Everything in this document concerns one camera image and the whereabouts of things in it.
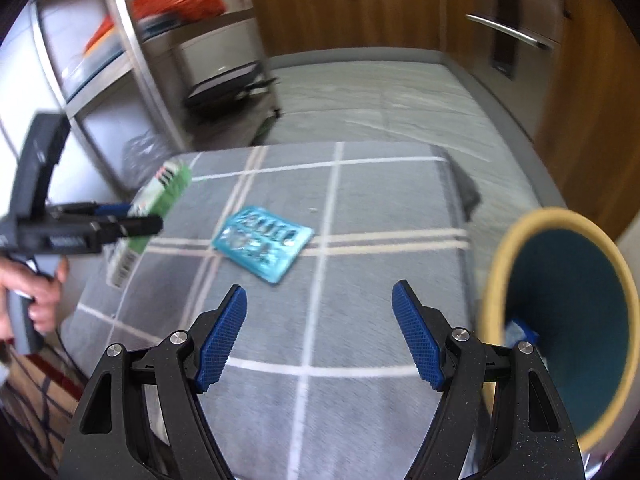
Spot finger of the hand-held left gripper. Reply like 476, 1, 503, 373
99, 213, 165, 242
46, 201, 137, 219

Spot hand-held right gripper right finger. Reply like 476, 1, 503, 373
391, 280, 586, 480

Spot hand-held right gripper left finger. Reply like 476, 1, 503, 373
59, 284, 249, 480

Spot green and white medicine box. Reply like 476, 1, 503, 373
105, 157, 194, 289

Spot teal bin with yellow rim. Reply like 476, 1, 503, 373
477, 206, 640, 457

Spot person's left hand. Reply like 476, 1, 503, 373
0, 255, 70, 341

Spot dark clear plastic bag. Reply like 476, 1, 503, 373
122, 129, 175, 188

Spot blue blister pack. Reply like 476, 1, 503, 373
211, 205, 316, 287

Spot grey checked tablecloth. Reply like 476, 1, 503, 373
59, 141, 490, 480

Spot stainless steel rack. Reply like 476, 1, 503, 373
29, 0, 284, 162

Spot black grill pan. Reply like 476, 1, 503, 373
183, 62, 282, 115

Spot orange plastic sheet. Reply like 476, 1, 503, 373
81, 9, 120, 55

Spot orange plastic bag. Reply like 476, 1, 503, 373
130, 0, 229, 25

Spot wooden kitchen cabinets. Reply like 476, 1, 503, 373
245, 0, 467, 62

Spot tall wooden cabinet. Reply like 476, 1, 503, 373
534, 0, 640, 242

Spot stainless steel oven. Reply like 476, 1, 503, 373
440, 0, 570, 82

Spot black cable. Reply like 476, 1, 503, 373
54, 329, 93, 391

